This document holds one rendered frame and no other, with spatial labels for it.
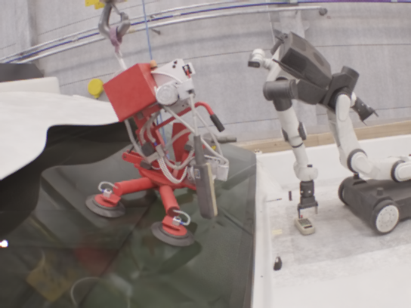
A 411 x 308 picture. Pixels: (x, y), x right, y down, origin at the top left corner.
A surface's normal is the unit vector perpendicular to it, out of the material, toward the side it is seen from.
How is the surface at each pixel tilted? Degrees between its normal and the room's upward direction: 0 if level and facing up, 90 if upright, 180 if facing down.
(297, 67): 120
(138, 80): 90
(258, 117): 90
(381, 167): 90
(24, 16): 90
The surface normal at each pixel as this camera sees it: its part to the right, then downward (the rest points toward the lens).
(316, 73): -0.22, 0.69
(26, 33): -0.11, 0.22
